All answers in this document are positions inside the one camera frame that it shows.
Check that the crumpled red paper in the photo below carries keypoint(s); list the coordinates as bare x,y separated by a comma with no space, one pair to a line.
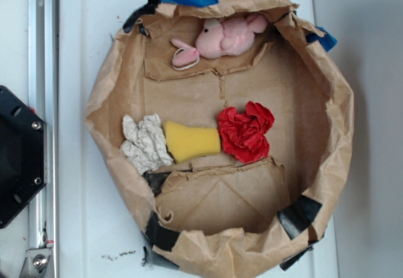
243,134

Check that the yellow sponge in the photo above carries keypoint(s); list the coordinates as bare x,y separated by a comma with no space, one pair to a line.
185,143

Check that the brown paper bag bin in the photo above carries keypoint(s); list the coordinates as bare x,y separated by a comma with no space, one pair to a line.
214,216

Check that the pink plush toy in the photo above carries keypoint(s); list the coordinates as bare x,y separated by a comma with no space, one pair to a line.
219,37

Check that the white plastic tray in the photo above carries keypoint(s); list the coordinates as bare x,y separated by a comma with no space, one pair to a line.
97,235

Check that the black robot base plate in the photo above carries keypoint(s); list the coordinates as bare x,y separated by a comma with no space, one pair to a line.
22,155

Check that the aluminium frame rail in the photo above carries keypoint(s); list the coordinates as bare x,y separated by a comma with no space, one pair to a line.
43,76

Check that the metal corner bracket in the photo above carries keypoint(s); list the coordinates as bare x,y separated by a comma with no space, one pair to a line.
36,263

